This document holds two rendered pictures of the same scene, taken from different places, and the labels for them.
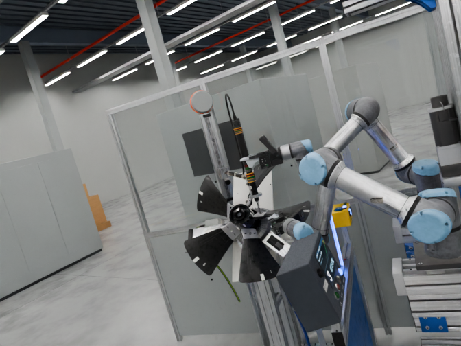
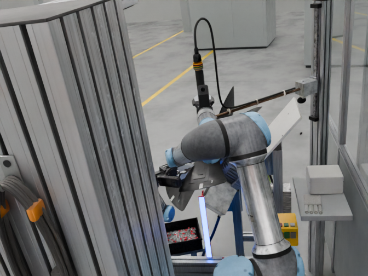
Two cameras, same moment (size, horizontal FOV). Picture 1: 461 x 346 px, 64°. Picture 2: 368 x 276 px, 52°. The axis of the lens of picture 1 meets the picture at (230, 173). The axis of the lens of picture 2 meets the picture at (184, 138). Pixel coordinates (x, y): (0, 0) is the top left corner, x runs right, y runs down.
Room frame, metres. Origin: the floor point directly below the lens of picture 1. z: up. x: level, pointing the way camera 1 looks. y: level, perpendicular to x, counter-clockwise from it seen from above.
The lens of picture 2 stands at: (1.50, -1.66, 2.07)
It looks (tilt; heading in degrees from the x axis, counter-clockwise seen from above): 25 degrees down; 79
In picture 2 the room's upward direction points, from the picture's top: 8 degrees counter-clockwise
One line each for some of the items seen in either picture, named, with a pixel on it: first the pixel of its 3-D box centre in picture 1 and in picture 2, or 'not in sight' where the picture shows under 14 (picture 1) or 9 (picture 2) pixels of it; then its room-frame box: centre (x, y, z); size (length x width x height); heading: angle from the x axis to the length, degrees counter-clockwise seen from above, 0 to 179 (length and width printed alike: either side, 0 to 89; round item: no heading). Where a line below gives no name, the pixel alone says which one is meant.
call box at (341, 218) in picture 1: (341, 215); (276, 230); (2.03, -0.54, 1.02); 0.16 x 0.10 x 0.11; 158
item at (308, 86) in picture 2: (223, 172); (306, 86); (2.51, 0.04, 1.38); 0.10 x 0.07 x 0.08; 13
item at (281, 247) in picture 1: (280, 247); (218, 195); (1.91, -0.15, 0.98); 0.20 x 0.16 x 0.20; 158
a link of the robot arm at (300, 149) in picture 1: (301, 149); (208, 126); (1.84, -0.37, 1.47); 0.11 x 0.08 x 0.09; 78
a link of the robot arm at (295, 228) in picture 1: (300, 231); not in sight; (1.50, -0.22, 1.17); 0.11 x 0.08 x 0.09; 15
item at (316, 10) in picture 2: (218, 158); (315, 65); (2.56, 0.05, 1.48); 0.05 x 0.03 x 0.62; 103
